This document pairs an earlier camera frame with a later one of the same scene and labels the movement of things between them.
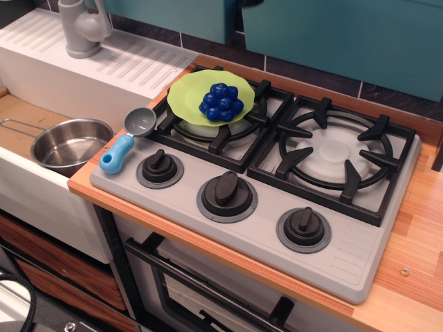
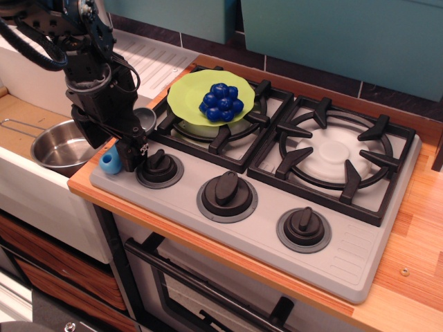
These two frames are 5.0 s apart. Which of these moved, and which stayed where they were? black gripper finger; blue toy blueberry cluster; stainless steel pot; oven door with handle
Moved: black gripper finger
Stayed: stainless steel pot; blue toy blueberry cluster; oven door with handle
